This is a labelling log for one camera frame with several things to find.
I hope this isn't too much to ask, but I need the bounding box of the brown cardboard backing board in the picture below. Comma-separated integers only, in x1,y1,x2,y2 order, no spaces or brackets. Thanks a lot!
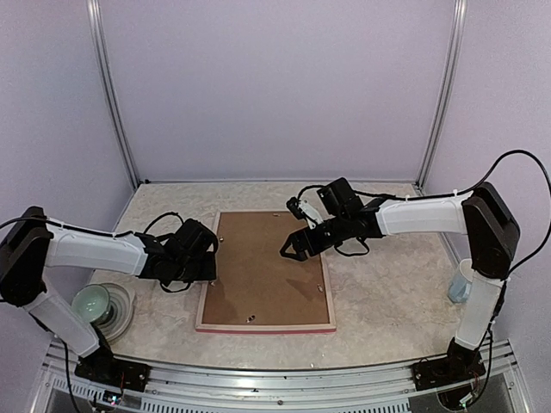
201,213,331,326

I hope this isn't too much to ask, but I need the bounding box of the aluminium corner post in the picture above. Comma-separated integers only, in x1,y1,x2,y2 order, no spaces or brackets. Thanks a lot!
86,0,140,191
416,0,467,191

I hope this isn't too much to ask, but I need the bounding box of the left aluminium corner post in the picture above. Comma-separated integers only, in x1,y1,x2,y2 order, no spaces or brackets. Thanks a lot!
86,0,140,191

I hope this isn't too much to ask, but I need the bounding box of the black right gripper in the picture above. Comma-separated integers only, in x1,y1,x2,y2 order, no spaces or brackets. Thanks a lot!
280,213,351,261

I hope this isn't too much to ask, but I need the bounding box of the aluminium front rail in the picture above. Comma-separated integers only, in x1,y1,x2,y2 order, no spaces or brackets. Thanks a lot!
42,339,522,413

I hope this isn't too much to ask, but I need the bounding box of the green ceramic bowl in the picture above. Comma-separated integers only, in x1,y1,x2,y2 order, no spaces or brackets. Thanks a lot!
71,284,111,323

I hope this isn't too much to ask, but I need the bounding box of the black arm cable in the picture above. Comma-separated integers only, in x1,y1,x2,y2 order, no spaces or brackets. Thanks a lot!
296,149,551,276
0,211,186,242

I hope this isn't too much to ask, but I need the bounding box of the pink wooden picture frame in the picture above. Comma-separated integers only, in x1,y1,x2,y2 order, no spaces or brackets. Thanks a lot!
195,209,337,335

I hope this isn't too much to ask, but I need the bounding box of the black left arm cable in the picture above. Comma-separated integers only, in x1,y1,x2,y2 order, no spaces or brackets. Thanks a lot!
0,211,186,242

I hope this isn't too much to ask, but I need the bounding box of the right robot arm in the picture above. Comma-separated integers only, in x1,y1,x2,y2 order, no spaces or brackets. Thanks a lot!
280,177,520,390

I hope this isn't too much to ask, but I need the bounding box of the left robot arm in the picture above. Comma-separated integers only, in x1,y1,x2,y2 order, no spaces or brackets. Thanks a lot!
1,206,219,391

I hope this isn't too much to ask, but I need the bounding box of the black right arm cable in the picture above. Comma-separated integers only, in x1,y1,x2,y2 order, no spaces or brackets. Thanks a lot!
296,149,551,276

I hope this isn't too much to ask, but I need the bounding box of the light blue ceramic mug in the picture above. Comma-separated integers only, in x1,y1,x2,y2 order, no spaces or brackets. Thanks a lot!
448,258,474,304

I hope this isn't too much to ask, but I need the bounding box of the right aluminium corner post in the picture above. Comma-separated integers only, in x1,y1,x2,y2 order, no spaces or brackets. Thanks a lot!
416,0,467,191

